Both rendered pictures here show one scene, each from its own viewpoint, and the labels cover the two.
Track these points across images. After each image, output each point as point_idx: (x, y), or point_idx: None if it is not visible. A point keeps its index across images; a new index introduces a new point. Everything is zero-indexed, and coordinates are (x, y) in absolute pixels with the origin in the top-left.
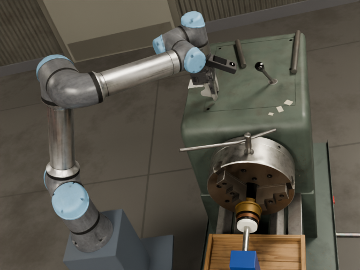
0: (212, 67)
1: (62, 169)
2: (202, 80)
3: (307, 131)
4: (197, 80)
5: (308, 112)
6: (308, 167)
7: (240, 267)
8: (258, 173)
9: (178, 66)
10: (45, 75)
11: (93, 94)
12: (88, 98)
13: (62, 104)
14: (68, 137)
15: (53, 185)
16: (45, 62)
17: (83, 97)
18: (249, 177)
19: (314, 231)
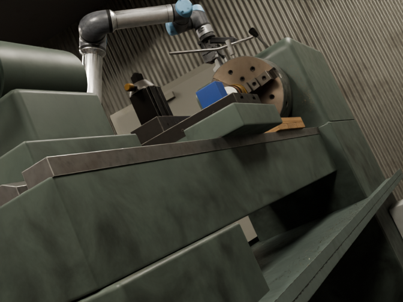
0: (216, 42)
1: None
2: (211, 56)
3: (289, 45)
4: (207, 57)
5: (292, 39)
6: (309, 88)
7: (204, 87)
8: (243, 70)
9: (170, 9)
10: None
11: (104, 15)
12: (100, 17)
13: (84, 27)
14: (94, 77)
15: None
16: None
17: (97, 17)
18: (237, 78)
19: (357, 186)
